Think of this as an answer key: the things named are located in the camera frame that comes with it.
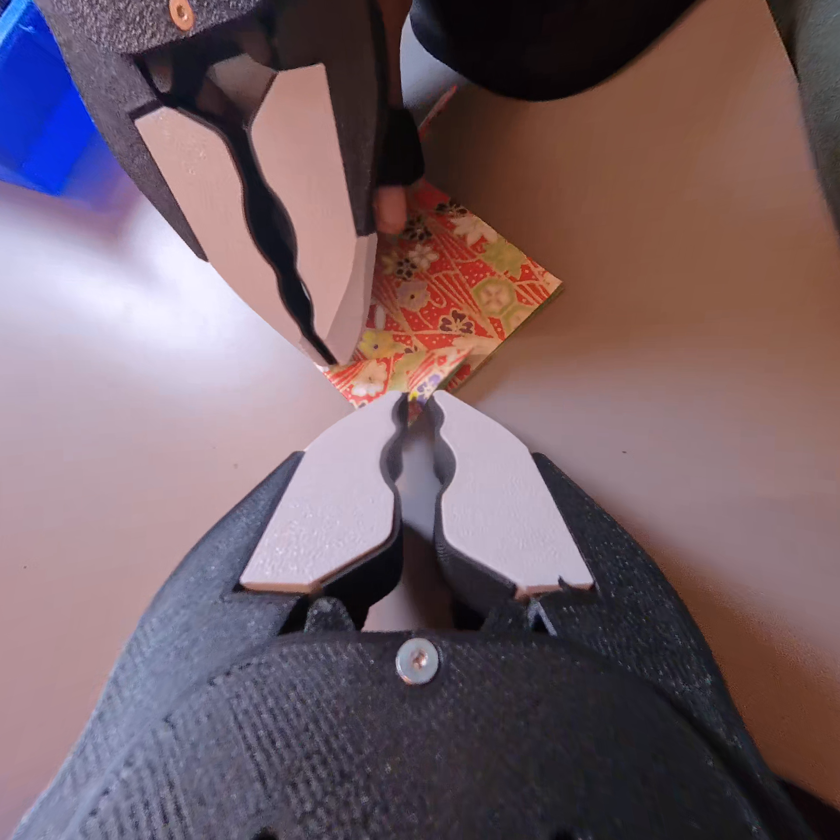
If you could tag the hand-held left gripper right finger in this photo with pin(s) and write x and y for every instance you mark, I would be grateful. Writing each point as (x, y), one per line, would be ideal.
(512, 512)

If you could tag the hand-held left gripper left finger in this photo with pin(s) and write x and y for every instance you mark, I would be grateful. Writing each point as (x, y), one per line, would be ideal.
(328, 512)

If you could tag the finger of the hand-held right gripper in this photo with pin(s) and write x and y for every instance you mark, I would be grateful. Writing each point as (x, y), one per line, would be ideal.
(217, 197)
(315, 171)

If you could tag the blue plastic bin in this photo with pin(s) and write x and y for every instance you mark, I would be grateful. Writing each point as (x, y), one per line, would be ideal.
(40, 118)

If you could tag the green backed red floral paper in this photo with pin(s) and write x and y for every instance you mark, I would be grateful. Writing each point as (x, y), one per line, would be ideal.
(446, 302)

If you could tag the person's right hand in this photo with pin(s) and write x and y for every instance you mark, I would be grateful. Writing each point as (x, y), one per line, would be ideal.
(391, 210)

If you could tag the black textured pad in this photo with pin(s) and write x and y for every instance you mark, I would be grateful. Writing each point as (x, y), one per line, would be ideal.
(551, 40)

